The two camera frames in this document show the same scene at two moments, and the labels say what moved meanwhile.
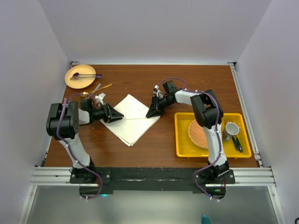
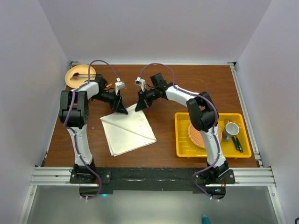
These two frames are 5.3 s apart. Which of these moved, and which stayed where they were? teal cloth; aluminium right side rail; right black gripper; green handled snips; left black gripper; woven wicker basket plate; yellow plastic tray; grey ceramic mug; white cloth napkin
Moved: white cloth napkin; right black gripper; left black gripper
Stayed: grey ceramic mug; green handled snips; yellow plastic tray; teal cloth; aluminium right side rail; woven wicker basket plate
